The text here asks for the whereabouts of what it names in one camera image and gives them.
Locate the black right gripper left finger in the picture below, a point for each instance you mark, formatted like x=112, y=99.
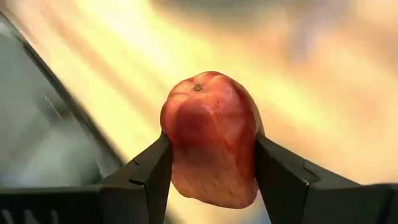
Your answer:
x=146, y=186

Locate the black aluminium table frame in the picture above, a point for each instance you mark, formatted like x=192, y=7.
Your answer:
x=74, y=107

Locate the red apple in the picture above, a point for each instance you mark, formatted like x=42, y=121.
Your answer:
x=214, y=140

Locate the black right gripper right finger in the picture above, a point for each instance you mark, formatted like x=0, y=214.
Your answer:
x=280, y=180

